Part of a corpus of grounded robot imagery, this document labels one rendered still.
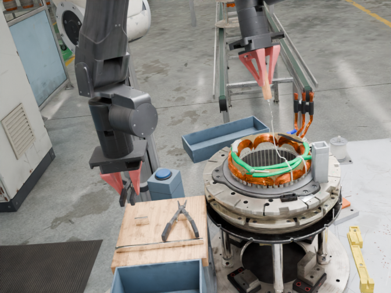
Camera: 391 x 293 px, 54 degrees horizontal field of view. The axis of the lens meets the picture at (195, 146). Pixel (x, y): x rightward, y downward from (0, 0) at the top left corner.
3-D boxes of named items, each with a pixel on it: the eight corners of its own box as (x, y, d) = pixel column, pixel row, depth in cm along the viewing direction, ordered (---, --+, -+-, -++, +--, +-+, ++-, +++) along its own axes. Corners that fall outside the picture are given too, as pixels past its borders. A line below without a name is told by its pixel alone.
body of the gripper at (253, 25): (287, 39, 79) (280, 2, 78) (246, 47, 74) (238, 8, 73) (267, 46, 84) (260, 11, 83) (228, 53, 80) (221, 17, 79)
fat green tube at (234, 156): (255, 177, 81) (255, 169, 80) (237, 179, 81) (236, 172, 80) (244, 143, 94) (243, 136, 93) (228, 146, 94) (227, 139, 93)
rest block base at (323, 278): (292, 289, 96) (292, 283, 95) (309, 269, 101) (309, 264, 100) (310, 299, 93) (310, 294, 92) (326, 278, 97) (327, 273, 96)
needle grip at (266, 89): (273, 97, 81) (267, 69, 80) (267, 99, 80) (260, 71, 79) (269, 98, 82) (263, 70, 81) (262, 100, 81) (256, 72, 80)
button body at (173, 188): (192, 236, 120) (180, 170, 108) (183, 253, 115) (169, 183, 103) (173, 233, 123) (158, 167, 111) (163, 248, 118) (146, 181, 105)
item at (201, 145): (258, 186, 138) (253, 115, 124) (273, 203, 129) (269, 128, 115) (194, 207, 133) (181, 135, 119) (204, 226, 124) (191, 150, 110)
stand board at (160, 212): (208, 266, 75) (206, 257, 73) (113, 275, 76) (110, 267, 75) (206, 202, 92) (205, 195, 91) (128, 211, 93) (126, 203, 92)
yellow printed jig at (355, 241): (376, 293, 94) (377, 284, 92) (360, 292, 95) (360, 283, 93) (358, 231, 113) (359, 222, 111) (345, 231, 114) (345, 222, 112)
